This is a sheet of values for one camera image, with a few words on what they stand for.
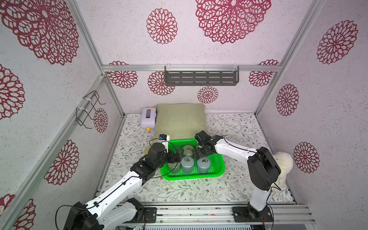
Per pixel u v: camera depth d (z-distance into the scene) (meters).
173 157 0.68
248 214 0.65
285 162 0.72
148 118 1.06
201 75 0.93
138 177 0.52
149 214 0.76
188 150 0.88
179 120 1.01
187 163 0.83
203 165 0.83
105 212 0.41
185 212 0.75
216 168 0.90
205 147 0.68
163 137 0.69
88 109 0.79
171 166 0.84
